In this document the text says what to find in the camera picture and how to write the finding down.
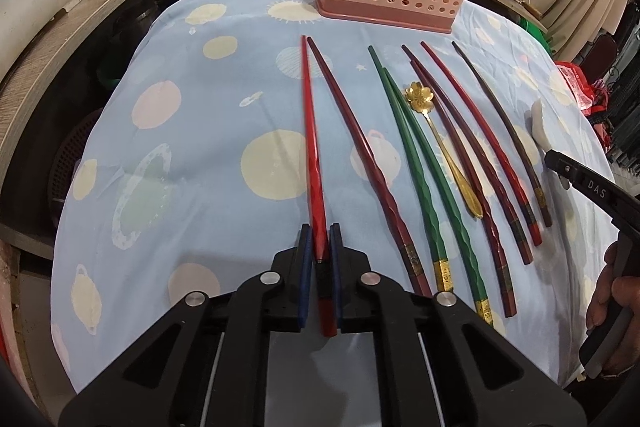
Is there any bright red chopstick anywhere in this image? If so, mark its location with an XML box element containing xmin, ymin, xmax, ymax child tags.
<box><xmin>300</xmin><ymin>36</ymin><xmax>337</xmax><ymax>338</ymax></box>

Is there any dark red twisted chopstick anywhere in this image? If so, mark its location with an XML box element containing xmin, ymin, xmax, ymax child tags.
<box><xmin>306</xmin><ymin>37</ymin><xmax>433</xmax><ymax>297</ymax></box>

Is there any red chopstick dark end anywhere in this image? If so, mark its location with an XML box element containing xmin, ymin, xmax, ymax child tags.
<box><xmin>420</xmin><ymin>41</ymin><xmax>542</xmax><ymax>247</ymax></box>

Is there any green chopstick gold band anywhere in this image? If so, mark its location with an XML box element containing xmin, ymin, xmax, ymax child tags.
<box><xmin>368</xmin><ymin>46</ymin><xmax>454</xmax><ymax>291</ymax></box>

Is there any dark brown chopstick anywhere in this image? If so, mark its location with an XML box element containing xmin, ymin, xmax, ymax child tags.
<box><xmin>451</xmin><ymin>41</ymin><xmax>552</xmax><ymax>228</ymax></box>

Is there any maroon chopstick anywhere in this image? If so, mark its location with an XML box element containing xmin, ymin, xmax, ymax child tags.
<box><xmin>408</xmin><ymin>59</ymin><xmax>518</xmax><ymax>320</ymax></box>
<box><xmin>401</xmin><ymin>44</ymin><xmax>534</xmax><ymax>265</ymax></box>

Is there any gold flower spoon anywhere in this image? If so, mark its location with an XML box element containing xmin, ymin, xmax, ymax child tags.
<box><xmin>405</xmin><ymin>81</ymin><xmax>484</xmax><ymax>219</ymax></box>

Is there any right hand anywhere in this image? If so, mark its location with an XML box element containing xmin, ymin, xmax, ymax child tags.
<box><xmin>584</xmin><ymin>243</ymin><xmax>640</xmax><ymax>377</ymax></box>

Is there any white foam piece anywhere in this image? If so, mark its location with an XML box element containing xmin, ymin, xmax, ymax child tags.
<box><xmin>528</xmin><ymin>98</ymin><xmax>552</xmax><ymax>153</ymax></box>

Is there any red plastic bag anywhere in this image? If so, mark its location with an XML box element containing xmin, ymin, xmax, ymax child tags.
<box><xmin>555</xmin><ymin>62</ymin><xmax>608</xmax><ymax>117</ymax></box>

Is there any blue planet-print tablecloth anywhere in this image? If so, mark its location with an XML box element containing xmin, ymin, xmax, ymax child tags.
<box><xmin>51</xmin><ymin>0</ymin><xmax>616</xmax><ymax>388</ymax></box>

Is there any grey countertop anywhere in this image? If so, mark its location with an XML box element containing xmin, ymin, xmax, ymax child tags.
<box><xmin>1</xmin><ymin>0</ymin><xmax>127</xmax><ymax>174</ymax></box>

